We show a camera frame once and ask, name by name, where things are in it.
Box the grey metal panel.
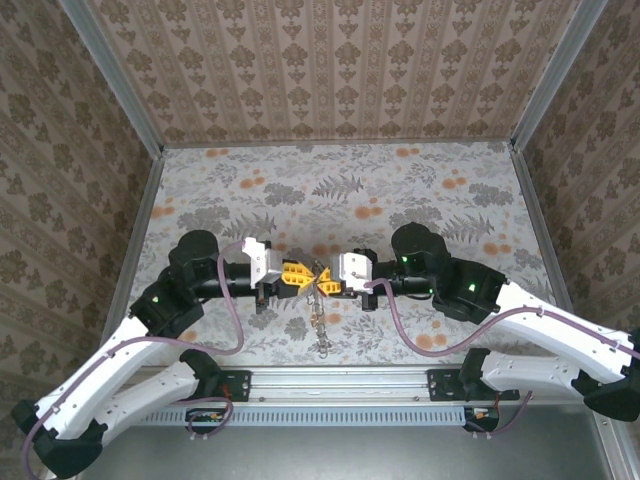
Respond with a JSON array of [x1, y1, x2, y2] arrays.
[[74, 424, 619, 480]]

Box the aluminium side rail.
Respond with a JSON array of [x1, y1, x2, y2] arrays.
[[508, 142, 640, 480], [47, 148, 167, 480]]

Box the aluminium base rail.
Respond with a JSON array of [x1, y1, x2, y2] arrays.
[[219, 366, 521, 404]]

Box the slotted grey cable duct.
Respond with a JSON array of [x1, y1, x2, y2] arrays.
[[134, 403, 477, 428]]

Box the short purple base cable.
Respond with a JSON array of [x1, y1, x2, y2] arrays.
[[162, 392, 234, 443], [462, 394, 533, 441]]

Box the aluminium frame post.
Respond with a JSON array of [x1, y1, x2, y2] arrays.
[[57, 0, 167, 158], [508, 0, 609, 152]]

